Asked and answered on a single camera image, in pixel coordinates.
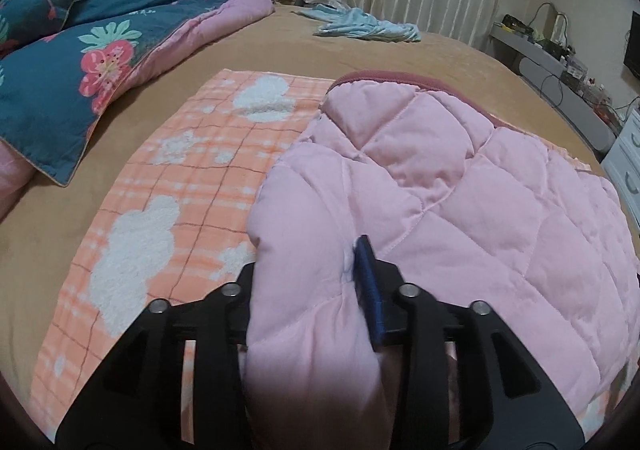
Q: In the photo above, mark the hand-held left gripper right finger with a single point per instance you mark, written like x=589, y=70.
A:
x=367, y=290

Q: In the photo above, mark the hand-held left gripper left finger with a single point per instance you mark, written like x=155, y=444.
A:
x=240, y=300

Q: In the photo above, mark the pink quilted jacket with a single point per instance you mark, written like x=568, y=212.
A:
x=450, y=169

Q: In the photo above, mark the orange plaid blanket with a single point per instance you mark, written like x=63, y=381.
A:
x=200, y=154

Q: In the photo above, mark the bed with tan sheet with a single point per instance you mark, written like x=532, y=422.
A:
x=250, y=49

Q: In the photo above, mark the light blue garment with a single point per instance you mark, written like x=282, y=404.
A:
x=360, y=24

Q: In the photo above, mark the blue floral quilt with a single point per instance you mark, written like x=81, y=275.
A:
x=50, y=94

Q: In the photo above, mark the white chest of drawers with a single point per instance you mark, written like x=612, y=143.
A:
x=627, y=164

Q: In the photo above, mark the clutter of small shelf items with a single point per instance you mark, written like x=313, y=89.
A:
x=575, y=74

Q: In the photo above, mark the black television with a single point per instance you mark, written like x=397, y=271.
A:
x=634, y=44

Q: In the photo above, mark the grey wall shelf unit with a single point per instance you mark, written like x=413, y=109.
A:
x=545, y=69

